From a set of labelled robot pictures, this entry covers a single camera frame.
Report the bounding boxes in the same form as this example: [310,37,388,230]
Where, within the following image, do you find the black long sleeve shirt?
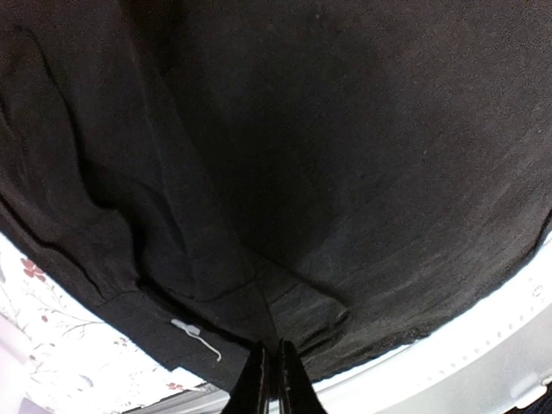
[1,1,551,390]

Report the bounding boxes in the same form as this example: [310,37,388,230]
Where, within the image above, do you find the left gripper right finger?
[276,341,327,414]

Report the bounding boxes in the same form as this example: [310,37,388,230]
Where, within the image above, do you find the floral patterned table cloth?
[1,237,204,413]

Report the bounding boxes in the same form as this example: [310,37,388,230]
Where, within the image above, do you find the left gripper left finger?
[221,342,271,414]

